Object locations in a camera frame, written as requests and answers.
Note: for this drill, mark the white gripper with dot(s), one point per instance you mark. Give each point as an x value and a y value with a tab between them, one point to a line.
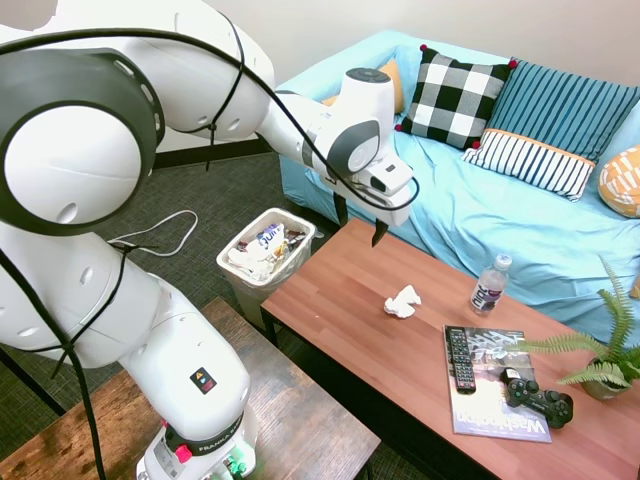
392	207

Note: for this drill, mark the white tissue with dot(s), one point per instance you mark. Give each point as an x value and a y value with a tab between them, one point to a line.
402	301

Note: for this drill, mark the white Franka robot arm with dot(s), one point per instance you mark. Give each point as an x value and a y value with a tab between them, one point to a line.
75	150

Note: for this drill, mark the white plastic trash bin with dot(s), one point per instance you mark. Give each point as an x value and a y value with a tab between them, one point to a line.
292	260

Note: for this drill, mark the crumpled white trash paper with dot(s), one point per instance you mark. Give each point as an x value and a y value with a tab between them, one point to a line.
247	262

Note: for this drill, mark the reddish wood coffee table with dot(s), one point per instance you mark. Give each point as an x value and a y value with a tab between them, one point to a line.
360	280

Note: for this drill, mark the brown snack wrapper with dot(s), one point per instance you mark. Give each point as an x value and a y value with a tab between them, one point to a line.
295	237

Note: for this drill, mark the white purple juice pouch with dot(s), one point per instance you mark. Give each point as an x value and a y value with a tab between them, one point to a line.
267	239

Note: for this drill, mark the sofa with light blue cover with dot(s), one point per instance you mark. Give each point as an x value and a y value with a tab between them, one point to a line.
475	220

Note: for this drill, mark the mustard yellow pillow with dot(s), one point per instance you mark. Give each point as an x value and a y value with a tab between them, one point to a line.
395	85

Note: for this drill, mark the clear plastic drink bottle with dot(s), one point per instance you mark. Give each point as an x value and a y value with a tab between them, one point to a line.
487	290

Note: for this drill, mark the black white plaid pillow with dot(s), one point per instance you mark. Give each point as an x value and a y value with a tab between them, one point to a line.
452	97

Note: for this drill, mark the black TV remote control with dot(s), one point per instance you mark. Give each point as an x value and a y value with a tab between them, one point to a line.
461	360

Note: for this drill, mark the white navy striped pillow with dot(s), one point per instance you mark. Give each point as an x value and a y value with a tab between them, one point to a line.
535	162

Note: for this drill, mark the rustic wood robot stand table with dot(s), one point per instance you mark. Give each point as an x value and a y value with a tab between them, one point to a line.
300	425

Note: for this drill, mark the blue striped pillow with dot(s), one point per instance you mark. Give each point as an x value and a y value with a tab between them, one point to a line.
560	112

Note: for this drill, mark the Washington magazine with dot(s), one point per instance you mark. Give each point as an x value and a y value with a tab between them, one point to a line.
492	415

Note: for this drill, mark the black game controller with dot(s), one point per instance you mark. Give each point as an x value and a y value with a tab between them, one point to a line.
540	400

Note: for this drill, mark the yellow white patterned pillow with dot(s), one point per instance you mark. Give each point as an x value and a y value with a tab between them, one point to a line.
622	182

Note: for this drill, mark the brown cushion corner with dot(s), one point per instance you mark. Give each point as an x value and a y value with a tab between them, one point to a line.
636	289

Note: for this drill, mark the potted green fern plant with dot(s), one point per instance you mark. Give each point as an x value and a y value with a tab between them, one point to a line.
607	370

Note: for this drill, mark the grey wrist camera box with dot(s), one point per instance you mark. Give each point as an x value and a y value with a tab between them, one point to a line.
387	175

